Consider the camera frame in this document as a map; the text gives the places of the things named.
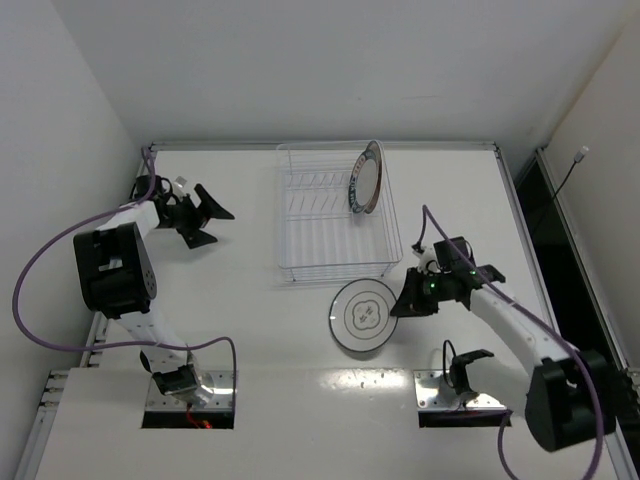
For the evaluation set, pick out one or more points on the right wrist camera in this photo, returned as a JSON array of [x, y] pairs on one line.
[[454, 254]]

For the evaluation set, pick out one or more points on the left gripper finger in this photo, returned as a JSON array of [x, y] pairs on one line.
[[209, 208], [197, 238]]

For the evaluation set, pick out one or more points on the orange sunburst plate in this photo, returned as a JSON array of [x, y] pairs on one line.
[[370, 177]]

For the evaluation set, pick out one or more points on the metal base plate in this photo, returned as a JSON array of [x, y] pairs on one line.
[[433, 395], [215, 396]]

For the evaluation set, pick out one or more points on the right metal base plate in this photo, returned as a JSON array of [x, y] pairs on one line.
[[433, 395]]

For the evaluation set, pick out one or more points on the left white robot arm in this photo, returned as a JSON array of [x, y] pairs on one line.
[[117, 278]]

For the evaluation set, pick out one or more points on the green rimmed white plate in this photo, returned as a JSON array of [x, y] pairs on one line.
[[354, 203]]

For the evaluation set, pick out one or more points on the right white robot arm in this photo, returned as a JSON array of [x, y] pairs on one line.
[[563, 394]]

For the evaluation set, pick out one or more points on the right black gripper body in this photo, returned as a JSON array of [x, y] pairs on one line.
[[417, 292]]

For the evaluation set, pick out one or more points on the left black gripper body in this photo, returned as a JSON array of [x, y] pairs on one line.
[[191, 216]]

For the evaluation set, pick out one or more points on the clear wire dish rack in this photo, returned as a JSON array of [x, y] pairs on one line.
[[319, 239]]

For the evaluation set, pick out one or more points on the grey rimmed white plate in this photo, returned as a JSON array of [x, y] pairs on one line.
[[359, 318]]

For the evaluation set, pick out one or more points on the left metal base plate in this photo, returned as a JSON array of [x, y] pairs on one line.
[[215, 396]]

